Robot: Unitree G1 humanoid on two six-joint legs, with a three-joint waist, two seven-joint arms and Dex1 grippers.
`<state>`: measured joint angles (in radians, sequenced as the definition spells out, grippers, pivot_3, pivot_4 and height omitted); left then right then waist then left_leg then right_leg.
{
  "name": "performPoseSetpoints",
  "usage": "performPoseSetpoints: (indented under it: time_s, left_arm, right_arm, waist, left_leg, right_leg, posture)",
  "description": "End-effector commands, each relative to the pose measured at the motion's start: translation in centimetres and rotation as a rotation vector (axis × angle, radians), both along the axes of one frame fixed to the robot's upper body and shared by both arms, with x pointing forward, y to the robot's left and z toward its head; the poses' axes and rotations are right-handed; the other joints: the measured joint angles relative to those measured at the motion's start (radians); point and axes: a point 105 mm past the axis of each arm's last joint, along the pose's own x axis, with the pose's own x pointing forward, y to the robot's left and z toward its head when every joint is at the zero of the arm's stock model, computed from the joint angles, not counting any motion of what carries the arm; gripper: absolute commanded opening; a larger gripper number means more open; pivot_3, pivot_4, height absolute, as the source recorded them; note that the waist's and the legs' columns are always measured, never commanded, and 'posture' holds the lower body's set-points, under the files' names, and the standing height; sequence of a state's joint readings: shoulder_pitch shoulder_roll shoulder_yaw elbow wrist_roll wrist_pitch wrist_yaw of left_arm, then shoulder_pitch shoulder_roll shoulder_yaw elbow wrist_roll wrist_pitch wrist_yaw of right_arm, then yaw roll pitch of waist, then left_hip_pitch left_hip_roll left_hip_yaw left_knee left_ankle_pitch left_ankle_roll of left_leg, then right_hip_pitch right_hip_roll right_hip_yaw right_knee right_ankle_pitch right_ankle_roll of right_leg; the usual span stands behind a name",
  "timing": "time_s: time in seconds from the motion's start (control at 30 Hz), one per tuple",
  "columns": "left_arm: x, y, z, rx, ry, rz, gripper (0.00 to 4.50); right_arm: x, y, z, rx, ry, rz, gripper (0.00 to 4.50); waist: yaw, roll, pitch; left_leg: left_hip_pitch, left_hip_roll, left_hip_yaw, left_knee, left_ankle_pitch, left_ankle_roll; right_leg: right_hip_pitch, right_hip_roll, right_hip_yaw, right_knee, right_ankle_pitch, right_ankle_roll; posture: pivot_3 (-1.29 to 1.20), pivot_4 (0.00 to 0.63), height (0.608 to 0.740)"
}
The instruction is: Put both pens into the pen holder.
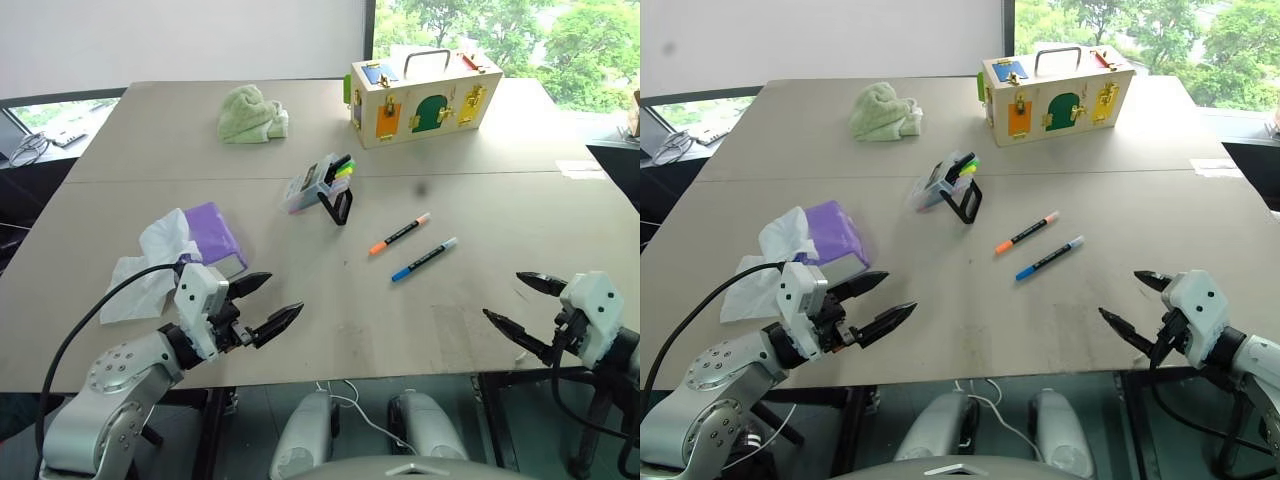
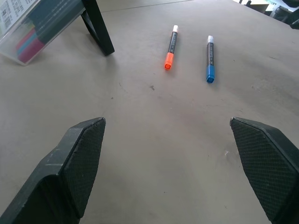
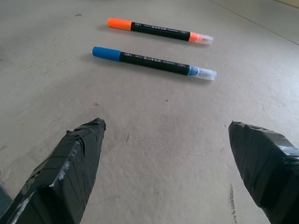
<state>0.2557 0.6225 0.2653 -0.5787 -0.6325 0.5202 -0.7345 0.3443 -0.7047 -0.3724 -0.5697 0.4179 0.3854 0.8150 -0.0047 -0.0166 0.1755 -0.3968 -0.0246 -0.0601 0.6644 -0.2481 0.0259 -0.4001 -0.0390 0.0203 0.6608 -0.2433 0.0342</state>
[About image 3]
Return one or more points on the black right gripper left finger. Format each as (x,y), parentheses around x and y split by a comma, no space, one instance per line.
(63,177)

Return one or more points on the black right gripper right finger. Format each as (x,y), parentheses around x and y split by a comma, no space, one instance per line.
(268,168)

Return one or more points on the blue marker pen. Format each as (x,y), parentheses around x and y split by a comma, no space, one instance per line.
(154,61)

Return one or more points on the orange marker pen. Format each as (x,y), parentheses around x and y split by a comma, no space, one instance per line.
(161,31)

